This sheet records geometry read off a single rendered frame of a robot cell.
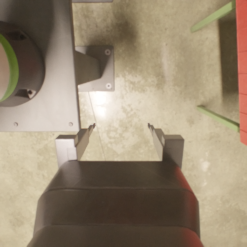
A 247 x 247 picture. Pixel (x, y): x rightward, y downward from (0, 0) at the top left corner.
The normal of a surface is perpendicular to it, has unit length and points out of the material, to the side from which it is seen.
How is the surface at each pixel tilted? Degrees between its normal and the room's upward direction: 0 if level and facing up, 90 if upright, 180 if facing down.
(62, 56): 0
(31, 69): 69
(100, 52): 0
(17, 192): 0
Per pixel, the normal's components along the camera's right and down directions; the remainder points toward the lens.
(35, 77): 0.87, 0.38
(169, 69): 0.00, 0.29
